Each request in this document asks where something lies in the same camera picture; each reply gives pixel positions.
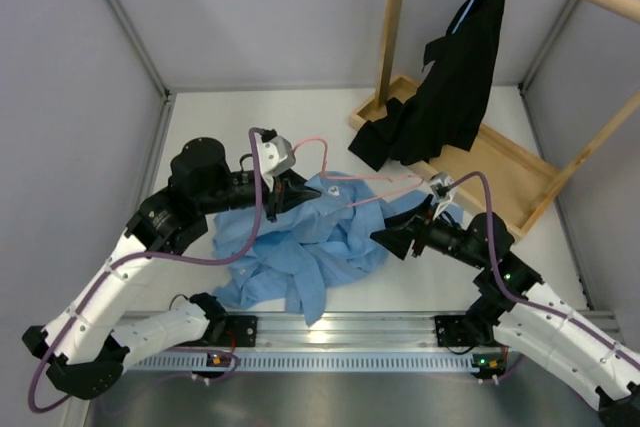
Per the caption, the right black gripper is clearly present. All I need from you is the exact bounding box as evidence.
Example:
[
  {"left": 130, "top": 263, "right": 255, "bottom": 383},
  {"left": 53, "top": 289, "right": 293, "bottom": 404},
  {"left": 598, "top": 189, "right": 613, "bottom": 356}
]
[{"left": 370, "top": 195, "right": 486, "bottom": 269}]

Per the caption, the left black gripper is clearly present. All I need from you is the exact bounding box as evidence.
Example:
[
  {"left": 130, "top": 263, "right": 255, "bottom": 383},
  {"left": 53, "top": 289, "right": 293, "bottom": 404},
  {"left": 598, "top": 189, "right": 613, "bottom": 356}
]
[{"left": 196, "top": 168, "right": 321, "bottom": 222}]

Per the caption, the pink wire hanger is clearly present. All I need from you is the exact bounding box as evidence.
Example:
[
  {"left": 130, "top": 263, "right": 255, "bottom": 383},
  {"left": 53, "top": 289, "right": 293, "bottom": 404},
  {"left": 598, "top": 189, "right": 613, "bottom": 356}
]
[{"left": 289, "top": 135, "right": 431, "bottom": 211}]

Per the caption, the light blue shirt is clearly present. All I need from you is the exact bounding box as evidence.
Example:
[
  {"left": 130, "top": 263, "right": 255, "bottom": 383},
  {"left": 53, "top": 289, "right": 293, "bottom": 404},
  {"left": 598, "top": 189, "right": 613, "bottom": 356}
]
[{"left": 209, "top": 170, "right": 434, "bottom": 327}]

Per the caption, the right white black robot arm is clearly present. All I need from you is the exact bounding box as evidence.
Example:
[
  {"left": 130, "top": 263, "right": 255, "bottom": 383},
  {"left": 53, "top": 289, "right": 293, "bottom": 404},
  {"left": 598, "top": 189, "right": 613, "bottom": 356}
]
[{"left": 370, "top": 198, "right": 639, "bottom": 426}]

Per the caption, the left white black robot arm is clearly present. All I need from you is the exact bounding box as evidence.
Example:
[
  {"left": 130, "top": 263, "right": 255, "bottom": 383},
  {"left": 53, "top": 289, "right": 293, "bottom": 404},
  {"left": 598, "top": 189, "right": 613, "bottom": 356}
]
[{"left": 22, "top": 128, "right": 321, "bottom": 413}]

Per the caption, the black shirt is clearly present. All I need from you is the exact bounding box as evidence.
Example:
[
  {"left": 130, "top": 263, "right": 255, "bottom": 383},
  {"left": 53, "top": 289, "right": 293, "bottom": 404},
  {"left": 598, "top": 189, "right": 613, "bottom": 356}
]
[{"left": 348, "top": 0, "right": 506, "bottom": 171}]

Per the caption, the wooden clothes rack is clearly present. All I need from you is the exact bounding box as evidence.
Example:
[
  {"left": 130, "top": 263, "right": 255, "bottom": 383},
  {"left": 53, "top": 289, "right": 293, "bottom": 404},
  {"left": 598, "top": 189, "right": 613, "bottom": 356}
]
[{"left": 348, "top": 0, "right": 640, "bottom": 246}]

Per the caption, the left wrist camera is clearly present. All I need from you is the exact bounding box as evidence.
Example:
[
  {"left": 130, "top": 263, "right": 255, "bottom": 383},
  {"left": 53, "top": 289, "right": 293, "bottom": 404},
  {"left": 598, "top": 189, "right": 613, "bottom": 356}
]
[{"left": 257, "top": 130, "right": 296, "bottom": 191}]

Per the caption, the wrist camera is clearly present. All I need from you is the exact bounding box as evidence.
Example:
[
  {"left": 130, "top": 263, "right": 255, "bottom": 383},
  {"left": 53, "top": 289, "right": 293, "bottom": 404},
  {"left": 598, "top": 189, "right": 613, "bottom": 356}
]
[
  {"left": 257, "top": 130, "right": 296, "bottom": 191},
  {"left": 427, "top": 172, "right": 456, "bottom": 219}
]

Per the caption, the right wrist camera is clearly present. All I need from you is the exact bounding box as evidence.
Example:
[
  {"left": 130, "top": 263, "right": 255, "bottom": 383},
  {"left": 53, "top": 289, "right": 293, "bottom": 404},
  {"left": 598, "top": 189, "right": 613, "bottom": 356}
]
[{"left": 427, "top": 172, "right": 456, "bottom": 219}]

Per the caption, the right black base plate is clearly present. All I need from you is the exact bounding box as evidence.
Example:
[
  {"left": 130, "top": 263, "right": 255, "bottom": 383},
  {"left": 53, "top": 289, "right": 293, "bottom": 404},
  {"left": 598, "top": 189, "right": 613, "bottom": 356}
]
[{"left": 434, "top": 314, "right": 479, "bottom": 348}]

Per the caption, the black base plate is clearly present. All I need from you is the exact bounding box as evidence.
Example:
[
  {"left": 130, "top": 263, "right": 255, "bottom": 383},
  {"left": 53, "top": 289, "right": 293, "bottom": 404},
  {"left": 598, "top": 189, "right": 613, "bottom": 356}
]
[
  {"left": 434, "top": 314, "right": 479, "bottom": 348},
  {"left": 214, "top": 314, "right": 258, "bottom": 348}
]

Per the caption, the aluminium mounting rail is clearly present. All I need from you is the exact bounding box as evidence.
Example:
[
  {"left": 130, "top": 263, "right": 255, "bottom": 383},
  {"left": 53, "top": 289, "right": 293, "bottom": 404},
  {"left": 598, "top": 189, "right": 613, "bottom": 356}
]
[{"left": 119, "top": 310, "right": 621, "bottom": 348}]

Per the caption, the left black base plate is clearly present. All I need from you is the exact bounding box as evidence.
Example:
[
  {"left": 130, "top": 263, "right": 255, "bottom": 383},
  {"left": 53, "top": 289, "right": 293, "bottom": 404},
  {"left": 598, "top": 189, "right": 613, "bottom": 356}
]
[{"left": 214, "top": 314, "right": 258, "bottom": 348}]

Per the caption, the grey slotted cable duct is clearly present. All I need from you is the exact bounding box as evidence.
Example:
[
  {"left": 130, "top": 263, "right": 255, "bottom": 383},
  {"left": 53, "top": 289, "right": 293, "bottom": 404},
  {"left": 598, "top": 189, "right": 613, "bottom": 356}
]
[{"left": 134, "top": 351, "right": 509, "bottom": 373}]

